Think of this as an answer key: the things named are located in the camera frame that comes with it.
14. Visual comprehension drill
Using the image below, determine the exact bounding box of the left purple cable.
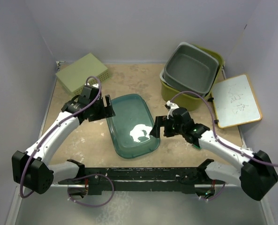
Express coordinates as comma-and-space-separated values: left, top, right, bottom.
19, 76, 103, 199

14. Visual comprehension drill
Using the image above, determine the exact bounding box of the teal plastic tub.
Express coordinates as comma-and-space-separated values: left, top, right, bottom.
106, 94, 160, 159

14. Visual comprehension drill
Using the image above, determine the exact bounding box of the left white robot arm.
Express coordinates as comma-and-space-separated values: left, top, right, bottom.
12, 85, 115, 194

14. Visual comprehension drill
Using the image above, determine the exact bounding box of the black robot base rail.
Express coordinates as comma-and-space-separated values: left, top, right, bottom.
58, 166, 226, 196

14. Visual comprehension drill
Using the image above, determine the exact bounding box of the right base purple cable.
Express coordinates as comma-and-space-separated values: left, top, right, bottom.
198, 182, 226, 202

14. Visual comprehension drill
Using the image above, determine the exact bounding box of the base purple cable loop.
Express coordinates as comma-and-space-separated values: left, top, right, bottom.
67, 173, 115, 208

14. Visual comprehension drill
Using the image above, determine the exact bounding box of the white perforated basket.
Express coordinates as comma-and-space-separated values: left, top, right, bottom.
159, 41, 193, 85

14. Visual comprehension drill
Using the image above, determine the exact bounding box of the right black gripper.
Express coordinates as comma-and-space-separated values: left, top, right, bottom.
150, 116, 185, 138

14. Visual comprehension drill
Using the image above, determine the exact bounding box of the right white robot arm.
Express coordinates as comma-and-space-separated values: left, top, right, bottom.
150, 101, 278, 201

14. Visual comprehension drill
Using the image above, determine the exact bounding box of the pale green perforated basket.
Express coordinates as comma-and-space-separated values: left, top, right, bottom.
56, 53, 111, 96

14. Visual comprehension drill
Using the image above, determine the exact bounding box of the grey plastic tub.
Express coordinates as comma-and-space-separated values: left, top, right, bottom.
164, 45, 219, 97

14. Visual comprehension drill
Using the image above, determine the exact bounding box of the large olive green container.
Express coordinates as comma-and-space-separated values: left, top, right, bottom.
161, 44, 225, 112

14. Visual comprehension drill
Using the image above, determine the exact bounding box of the small whiteboard orange frame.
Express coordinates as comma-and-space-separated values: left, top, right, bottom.
211, 74, 262, 128

